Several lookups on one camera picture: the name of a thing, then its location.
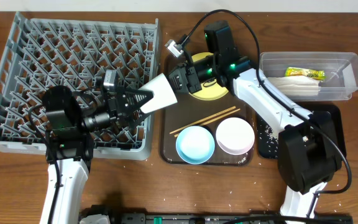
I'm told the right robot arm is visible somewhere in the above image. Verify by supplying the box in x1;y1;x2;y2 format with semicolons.
168;21;346;218

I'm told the wooden chopstick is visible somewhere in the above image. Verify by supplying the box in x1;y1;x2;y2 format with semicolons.
174;108;241;137
169;106;236;134

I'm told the dark brown serving tray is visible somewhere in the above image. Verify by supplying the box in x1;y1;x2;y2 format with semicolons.
160;93;254;165

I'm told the black rectangular tray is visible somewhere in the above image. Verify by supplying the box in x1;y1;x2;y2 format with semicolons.
256;101;347;159

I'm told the green yellow snack wrapper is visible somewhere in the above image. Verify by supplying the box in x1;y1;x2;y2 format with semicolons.
285;67;326;80

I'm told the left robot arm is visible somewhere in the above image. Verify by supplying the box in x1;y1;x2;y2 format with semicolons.
41;85;154;223

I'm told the yellow round plate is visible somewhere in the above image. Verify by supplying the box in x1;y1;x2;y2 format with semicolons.
188;52;230;101

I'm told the rice food waste pile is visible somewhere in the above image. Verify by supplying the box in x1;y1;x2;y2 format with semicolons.
257;119;278;159

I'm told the white plastic cup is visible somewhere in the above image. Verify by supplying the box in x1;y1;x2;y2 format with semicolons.
140;73;177;113

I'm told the white paper napkin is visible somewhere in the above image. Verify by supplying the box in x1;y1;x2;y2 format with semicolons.
268;76;320;97

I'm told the clear plastic waste bin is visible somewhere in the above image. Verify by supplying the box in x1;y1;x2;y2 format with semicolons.
260;52;358;101

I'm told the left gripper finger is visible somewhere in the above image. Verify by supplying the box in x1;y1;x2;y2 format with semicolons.
126;109;151;129
123;89;154;109

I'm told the pink white bowl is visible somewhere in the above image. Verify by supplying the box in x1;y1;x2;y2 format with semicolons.
216;117;255;156

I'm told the grey plastic dishwasher rack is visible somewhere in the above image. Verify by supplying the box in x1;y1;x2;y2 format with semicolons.
0;13;161;155

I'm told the light blue bowl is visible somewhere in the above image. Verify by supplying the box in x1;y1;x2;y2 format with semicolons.
175;126;215;164

